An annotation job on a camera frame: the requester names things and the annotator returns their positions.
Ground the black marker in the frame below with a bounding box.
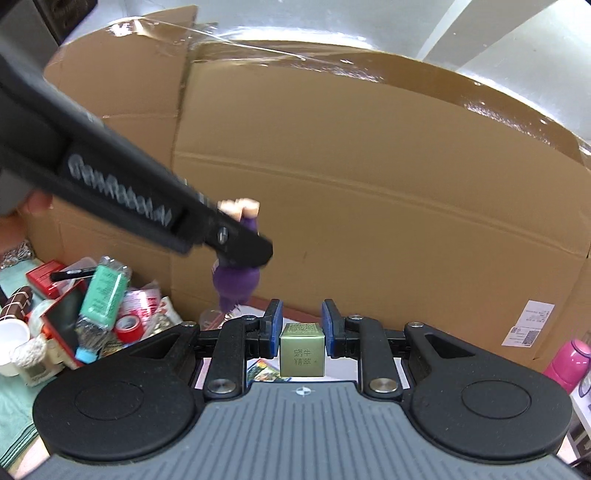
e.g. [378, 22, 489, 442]
[50, 264, 100, 283]

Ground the colourful printed packet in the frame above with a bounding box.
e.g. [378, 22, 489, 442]
[247, 357, 293, 384]

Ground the dark box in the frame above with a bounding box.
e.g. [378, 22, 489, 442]
[36, 0, 99, 45]

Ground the clear plastic cup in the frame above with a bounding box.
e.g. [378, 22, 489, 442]
[200, 309, 228, 331]

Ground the red-edged black device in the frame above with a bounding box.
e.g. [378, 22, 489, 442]
[41, 286, 88, 370]

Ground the white cup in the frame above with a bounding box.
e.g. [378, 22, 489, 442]
[0, 316, 31, 377]

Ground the red box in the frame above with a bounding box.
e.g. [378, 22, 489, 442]
[27, 260, 65, 298]

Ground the red tape roll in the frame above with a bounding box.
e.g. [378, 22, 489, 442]
[113, 314, 145, 344]

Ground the green cloth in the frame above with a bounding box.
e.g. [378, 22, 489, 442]
[0, 263, 61, 464]

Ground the purple toy figure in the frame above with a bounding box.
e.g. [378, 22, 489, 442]
[210, 198, 262, 315]

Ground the large cardboard box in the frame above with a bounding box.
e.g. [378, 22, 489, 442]
[23, 4, 591, 374]

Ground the white red printed packet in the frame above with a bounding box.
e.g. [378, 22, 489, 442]
[122, 286, 162, 324]

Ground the green label plastic bottle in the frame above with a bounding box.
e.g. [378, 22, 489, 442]
[74, 256, 132, 365]

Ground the pink bottle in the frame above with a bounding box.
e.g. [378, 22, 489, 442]
[544, 339, 591, 393]

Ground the patterned snack packet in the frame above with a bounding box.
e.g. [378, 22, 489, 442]
[148, 298, 183, 333]

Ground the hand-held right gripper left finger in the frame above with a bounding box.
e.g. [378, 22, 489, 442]
[127, 299, 283, 400]

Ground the person's left hand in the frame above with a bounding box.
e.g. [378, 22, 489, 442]
[18, 190, 54, 217]

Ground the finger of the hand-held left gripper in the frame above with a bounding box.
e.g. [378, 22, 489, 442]
[170, 185, 274, 269]

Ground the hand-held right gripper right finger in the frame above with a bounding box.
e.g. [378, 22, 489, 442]
[322, 299, 477, 400]

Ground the small gold box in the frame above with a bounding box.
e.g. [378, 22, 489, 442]
[279, 323, 326, 377]

